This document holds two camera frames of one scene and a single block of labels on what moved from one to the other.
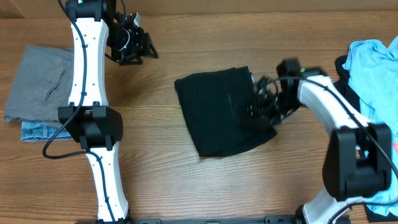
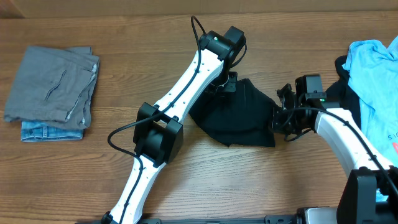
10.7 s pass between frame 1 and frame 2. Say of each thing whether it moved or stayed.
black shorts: moved
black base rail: stayed
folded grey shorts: stayed
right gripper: moved
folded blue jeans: stayed
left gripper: moved
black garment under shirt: stayed
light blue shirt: stayed
